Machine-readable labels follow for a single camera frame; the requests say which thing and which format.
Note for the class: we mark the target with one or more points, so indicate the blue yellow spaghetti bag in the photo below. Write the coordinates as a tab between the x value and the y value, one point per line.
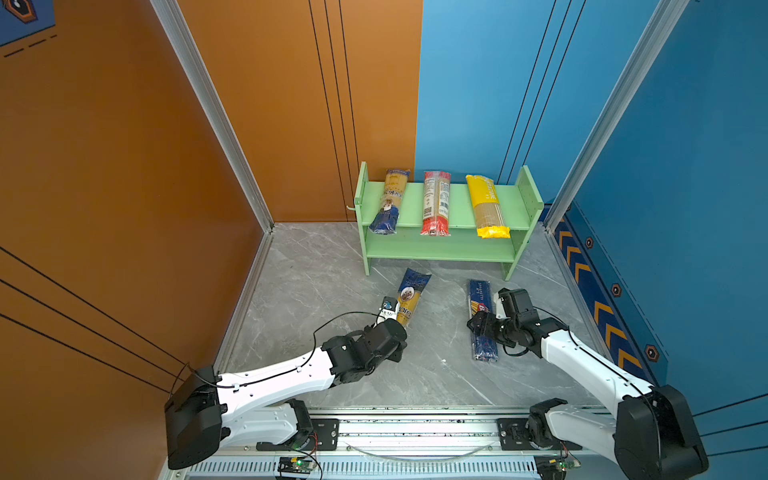
385	221

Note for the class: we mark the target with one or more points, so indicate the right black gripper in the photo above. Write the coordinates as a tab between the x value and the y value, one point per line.
488	320

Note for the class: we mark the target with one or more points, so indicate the right green circuit board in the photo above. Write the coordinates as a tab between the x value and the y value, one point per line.
555	468

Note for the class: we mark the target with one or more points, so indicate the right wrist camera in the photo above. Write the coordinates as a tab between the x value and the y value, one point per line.
498	306

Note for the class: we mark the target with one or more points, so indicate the red white spaghetti bag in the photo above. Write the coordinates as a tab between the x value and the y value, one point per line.
436	204

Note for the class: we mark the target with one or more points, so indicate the blue Barilla spaghetti box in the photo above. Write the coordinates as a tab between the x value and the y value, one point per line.
480	299

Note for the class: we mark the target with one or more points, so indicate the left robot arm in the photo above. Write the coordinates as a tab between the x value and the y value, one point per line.
258	390

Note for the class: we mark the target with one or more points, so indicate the green wooden two-tier shelf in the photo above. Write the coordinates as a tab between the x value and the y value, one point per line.
521	205

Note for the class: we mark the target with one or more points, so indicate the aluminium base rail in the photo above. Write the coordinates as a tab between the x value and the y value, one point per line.
417	434

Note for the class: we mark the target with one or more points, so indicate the left green circuit board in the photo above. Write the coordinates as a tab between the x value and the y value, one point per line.
298	467

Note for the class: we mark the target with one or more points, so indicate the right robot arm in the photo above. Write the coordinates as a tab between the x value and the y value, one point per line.
612	390

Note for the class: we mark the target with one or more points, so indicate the green circuit board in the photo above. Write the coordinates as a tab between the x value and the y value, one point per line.
555	468
298	467

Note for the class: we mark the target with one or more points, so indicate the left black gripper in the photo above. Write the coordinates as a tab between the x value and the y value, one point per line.
398	353

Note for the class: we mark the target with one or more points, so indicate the dark blue portrait spaghetti bag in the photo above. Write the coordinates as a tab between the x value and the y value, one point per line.
410	292

